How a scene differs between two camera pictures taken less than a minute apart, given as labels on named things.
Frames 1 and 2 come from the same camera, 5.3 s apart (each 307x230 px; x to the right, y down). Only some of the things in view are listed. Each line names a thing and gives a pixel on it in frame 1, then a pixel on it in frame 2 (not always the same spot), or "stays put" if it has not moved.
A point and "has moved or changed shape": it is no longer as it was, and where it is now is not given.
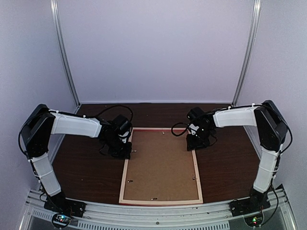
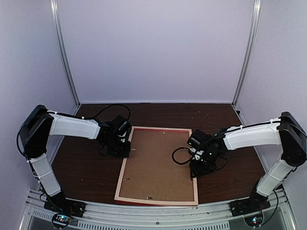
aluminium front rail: x=281 y=215 stays put
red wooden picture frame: x=141 y=202 has moved or changed shape
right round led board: x=254 y=220 stays put
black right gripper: x=192 y=144 → x=196 y=170
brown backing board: x=160 y=167 stays put
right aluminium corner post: x=257 y=13 stays put
